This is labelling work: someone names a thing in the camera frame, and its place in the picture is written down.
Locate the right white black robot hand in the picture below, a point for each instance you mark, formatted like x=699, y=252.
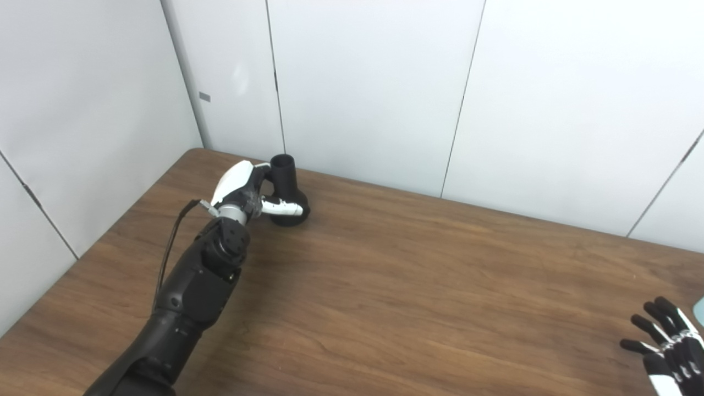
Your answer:
x=679, y=363

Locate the black funnel-shaped nozzle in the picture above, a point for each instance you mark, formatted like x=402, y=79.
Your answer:
x=286, y=181

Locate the grey wall corner post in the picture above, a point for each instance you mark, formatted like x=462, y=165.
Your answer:
x=187, y=77

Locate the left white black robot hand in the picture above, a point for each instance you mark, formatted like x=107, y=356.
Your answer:
x=234, y=179

